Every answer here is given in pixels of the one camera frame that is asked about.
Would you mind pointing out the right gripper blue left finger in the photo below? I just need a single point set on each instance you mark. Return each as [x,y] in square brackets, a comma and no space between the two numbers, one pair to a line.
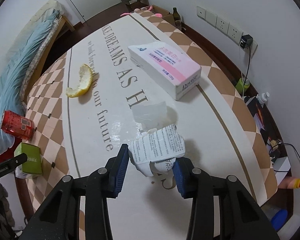
[117,167]

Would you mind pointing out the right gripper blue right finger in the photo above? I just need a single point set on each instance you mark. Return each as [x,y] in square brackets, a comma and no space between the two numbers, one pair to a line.
[182,171]

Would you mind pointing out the white printed carton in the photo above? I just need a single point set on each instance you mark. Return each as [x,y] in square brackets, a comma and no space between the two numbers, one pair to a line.
[157,152]

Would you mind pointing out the green white carton box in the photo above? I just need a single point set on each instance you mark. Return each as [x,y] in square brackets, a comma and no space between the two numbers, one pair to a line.
[33,166]

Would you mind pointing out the red soda can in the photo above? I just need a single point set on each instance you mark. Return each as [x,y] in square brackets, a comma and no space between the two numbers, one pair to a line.
[17,125]

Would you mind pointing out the yellow citrus peel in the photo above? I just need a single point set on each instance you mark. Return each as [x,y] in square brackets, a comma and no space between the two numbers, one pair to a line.
[85,81]

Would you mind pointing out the pink white box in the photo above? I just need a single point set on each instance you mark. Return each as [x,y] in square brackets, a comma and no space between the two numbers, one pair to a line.
[171,69]

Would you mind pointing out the clear plastic scrap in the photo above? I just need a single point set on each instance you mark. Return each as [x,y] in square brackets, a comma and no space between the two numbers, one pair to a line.
[151,116]

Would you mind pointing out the light blue duvet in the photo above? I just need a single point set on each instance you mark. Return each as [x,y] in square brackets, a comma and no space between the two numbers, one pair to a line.
[14,74]

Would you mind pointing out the checkered printed tablecloth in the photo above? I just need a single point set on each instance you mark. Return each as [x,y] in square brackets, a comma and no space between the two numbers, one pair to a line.
[94,98]

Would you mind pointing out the white small bottle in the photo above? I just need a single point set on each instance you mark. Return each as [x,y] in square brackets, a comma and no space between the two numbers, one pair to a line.
[263,98]

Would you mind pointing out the blue round lid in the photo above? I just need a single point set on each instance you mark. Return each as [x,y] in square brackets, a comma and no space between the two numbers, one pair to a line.
[279,219]

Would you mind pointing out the orange capped tube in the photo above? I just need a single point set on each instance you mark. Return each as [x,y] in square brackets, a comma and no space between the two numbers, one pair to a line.
[289,183]

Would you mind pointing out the black charger plug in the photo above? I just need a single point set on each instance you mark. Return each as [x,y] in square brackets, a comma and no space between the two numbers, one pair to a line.
[246,41]

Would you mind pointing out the dark glass bottle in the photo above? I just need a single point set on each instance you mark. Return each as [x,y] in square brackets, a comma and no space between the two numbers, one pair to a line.
[177,18]

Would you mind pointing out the brown cardboard box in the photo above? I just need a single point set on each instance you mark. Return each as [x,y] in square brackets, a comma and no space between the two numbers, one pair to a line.
[166,15]

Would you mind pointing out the pink plush toy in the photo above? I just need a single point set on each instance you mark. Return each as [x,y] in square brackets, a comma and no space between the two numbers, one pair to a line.
[149,8]

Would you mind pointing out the white wall power strip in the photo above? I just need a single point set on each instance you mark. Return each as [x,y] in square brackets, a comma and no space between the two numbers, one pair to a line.
[224,26]

